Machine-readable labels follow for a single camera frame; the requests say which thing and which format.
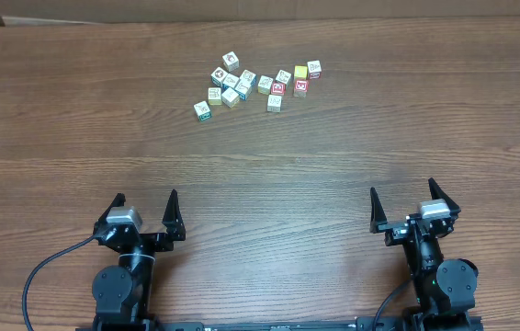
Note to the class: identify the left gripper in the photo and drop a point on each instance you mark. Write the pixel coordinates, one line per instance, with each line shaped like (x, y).
(173, 225)

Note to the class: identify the soccer ball wooden block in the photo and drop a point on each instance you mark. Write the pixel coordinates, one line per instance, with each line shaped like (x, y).
(218, 76)

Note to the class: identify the green sided wooden block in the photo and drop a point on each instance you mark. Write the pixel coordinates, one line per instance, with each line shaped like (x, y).
(203, 111)

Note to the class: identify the lower white wooden block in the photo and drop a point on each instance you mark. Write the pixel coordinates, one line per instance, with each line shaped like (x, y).
(274, 103)

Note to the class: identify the ice cream wooden block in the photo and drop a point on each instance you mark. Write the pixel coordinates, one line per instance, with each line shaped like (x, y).
(230, 81)

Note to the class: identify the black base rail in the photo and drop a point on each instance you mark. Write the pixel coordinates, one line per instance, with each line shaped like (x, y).
(359, 324)

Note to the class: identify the yellow top wooden block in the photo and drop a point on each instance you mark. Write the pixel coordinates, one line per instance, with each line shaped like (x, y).
(300, 72)

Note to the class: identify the sailboat blue wooden block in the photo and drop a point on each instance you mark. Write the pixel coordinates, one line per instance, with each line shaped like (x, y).
(243, 89)

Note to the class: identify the white tilted picture block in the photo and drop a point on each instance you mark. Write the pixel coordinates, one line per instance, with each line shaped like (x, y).
(284, 77)

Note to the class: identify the red letter wooden block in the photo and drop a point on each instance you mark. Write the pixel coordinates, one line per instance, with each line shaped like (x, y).
(301, 88)

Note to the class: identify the letter L wooden block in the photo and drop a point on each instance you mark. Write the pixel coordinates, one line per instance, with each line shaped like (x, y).
(230, 97)

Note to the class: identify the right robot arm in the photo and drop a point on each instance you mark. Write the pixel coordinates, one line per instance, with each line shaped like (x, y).
(444, 288)

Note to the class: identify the far right white block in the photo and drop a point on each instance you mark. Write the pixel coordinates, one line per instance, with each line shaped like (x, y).
(314, 69)

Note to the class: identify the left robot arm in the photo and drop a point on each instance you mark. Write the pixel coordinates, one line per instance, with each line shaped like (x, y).
(122, 291)

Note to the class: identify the yellow sided gift block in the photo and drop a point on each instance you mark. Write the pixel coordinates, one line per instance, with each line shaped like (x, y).
(214, 96)

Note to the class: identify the cardboard panel at back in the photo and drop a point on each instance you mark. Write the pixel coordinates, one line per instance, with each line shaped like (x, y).
(134, 11)

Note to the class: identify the top red picture block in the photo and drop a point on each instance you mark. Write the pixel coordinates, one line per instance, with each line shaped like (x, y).
(231, 61)

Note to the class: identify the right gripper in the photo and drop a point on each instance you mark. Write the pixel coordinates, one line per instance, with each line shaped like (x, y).
(397, 231)

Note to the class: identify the blue sided picture block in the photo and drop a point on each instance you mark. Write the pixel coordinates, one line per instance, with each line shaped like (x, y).
(248, 77)

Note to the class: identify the red face wooden block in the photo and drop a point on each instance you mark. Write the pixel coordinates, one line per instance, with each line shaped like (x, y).
(278, 89)

